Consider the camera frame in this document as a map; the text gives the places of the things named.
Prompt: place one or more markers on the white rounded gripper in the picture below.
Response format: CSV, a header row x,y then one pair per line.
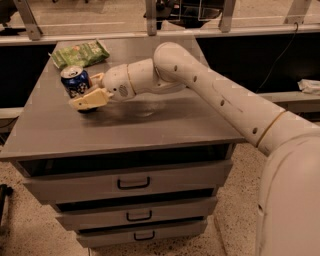
x,y
116,83

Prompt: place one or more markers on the grey drawer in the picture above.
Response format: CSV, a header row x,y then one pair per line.
x,y
69,188
142,233
137,214

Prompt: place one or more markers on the blue pepsi can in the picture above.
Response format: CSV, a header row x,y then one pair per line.
x,y
76,82

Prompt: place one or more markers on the green chip bag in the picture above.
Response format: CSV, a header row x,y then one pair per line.
x,y
83,55

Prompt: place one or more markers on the top grey drawer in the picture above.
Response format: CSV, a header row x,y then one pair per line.
x,y
69,188

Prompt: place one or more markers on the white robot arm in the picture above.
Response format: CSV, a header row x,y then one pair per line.
x,y
288,220

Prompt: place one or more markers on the bottom grey drawer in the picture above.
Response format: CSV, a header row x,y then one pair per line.
x,y
142,233

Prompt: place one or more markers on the grey drawer cabinet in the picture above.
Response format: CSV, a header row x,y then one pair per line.
x,y
50,138

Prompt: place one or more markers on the black object at left floor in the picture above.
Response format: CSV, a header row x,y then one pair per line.
x,y
5,192

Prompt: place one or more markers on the middle grey drawer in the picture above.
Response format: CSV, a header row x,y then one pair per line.
x,y
137,214

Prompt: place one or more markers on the dark machine behind railing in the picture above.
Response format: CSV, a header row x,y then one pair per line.
x,y
187,13

